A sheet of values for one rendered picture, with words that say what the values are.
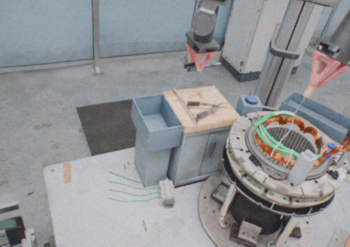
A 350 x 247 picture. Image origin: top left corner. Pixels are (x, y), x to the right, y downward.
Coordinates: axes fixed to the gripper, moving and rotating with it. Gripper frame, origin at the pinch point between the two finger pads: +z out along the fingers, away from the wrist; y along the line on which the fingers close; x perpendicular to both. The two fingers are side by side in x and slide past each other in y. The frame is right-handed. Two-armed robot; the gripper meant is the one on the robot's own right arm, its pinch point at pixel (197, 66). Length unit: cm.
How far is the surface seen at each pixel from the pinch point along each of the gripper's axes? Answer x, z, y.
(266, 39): 160, 75, -145
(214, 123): 1.5, 12.3, 13.5
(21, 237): -58, 47, 11
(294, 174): 7.3, 6.2, 41.3
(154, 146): -17.0, 18.3, 12.4
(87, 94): -10, 120, -157
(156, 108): -10.2, 17.8, -4.0
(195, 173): -0.3, 35.9, 12.7
